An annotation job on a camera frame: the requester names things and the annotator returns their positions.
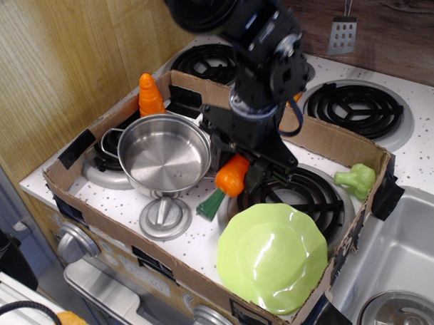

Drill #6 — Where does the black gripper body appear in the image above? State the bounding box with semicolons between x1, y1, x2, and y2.
200;100;299;178

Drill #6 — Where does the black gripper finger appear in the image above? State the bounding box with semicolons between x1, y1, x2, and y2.
242;158;288;195
210;132;237;172

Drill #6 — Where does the orange toy carrot green stem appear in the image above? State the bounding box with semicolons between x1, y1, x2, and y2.
196;155;250;220

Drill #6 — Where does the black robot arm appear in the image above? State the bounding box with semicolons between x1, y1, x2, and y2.
163;0;309;194

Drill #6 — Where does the light green plastic plate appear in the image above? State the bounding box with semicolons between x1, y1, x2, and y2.
216;203;328;315

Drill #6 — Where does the upright orange toy carrot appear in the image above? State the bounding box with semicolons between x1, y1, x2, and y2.
138;73;166;118

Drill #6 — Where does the orange toy pumpkin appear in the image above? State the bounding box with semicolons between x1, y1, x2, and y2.
286;92;303;108

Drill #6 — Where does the stainless steel pot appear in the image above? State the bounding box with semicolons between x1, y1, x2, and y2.
100;113;212;198

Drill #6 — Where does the front right black burner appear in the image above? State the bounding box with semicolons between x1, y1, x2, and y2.
217;165;355;255

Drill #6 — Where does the black burner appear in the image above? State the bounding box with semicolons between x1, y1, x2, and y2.
298;79;415;152
217;165;355;255
83;112;140;190
164;43;237;86

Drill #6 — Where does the silver stove knob back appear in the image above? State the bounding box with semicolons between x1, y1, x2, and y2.
306;62;316;82

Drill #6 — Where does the silver stove knob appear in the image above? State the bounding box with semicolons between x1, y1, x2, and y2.
306;62;316;82
139;197;192;242

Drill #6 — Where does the back left black burner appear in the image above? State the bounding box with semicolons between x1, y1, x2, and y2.
164;43;237;86

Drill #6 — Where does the silver stove knob front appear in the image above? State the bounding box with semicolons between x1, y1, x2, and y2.
139;197;192;242

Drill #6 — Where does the green toy broccoli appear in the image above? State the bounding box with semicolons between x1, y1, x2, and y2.
334;163;376;200

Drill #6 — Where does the back right black burner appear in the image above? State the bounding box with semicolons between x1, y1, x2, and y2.
298;79;415;152

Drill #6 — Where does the front left black burner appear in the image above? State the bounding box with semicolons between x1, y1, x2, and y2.
83;112;140;190

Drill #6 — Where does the cardboard fence with black tape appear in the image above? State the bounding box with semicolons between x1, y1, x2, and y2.
43;91;396;325

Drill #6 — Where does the hanging metal slotted spatula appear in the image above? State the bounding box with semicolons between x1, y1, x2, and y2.
327;0;358;56

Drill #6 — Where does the silver oven knob right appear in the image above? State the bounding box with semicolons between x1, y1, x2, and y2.
192;305;234;325

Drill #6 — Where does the silver oven knob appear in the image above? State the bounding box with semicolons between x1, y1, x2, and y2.
57;222;100;264
192;305;234;325

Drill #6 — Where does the silver toy sink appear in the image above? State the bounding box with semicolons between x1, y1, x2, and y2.
331;187;434;325

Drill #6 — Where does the silver oven knob left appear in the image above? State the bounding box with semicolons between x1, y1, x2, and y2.
57;222;100;264

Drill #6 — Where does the sink drain strainer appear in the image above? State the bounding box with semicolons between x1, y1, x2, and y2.
357;291;434;325

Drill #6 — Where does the orange object bottom left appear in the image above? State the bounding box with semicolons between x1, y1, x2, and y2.
57;311;88;325

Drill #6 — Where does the black device left edge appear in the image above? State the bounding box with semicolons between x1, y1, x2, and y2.
0;229;38;291

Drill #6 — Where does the silver oven door handle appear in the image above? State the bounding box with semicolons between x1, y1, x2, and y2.
62;254;195;325

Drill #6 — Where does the black cable bottom left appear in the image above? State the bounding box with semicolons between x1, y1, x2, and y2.
0;299;65;325

